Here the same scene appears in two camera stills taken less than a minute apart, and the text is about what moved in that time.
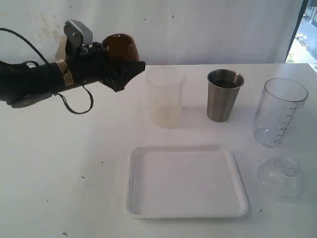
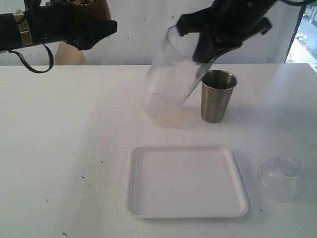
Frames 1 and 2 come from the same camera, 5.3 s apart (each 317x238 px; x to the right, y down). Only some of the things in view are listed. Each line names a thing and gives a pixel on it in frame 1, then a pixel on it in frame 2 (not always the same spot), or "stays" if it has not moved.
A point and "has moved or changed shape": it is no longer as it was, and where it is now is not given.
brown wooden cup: x=120 y=45 -> x=81 y=10
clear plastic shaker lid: x=283 y=175 stays
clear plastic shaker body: x=278 y=111 -> x=172 y=76
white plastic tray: x=183 y=181 stays
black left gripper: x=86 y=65 -> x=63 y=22
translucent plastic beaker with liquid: x=166 y=100 stays
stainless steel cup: x=223 y=87 has moved or changed shape
